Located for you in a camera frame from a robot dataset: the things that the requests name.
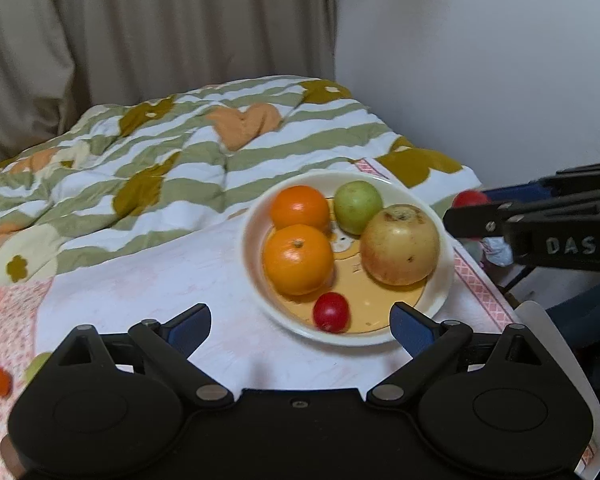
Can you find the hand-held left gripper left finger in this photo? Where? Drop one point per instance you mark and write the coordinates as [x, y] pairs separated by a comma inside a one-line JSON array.
[[192, 329]]

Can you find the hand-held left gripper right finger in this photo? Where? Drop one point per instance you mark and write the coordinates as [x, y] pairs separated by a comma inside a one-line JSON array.
[[410, 331]]

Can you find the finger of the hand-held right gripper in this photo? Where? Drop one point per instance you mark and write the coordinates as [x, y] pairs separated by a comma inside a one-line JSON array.
[[580, 182], [472, 224]]

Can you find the red cherry tomato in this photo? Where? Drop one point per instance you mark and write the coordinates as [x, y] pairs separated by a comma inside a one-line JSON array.
[[331, 312], [467, 199]]

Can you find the cream bowl with duck print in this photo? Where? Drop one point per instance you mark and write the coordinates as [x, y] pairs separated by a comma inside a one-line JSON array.
[[380, 310]]

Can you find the large yellow apple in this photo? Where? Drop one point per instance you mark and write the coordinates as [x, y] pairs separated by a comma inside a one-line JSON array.
[[400, 245]]

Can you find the large green apple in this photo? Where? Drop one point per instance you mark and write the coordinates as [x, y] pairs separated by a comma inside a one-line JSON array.
[[358, 206]]

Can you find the large orange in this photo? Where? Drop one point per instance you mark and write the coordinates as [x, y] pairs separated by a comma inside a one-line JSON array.
[[297, 260]]

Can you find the medium orange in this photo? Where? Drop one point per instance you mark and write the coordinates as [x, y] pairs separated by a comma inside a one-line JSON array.
[[300, 207]]

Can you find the white plastic bag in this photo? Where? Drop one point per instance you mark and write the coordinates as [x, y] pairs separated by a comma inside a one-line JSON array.
[[496, 252]]

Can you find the pink floral tablecloth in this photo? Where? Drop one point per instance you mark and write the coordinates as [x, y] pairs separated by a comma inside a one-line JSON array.
[[155, 280]]

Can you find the dark blue cloth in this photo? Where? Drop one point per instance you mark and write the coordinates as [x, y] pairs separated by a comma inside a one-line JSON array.
[[585, 305]]

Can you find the white panel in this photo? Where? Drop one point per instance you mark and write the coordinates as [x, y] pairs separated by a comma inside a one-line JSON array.
[[570, 350]]

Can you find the small green apple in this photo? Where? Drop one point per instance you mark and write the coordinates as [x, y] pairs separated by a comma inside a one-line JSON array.
[[36, 367]]

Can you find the green striped floral quilt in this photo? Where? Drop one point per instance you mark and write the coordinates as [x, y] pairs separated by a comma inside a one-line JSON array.
[[180, 160]]

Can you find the beige curtain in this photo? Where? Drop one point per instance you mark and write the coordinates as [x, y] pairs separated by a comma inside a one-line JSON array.
[[130, 35]]

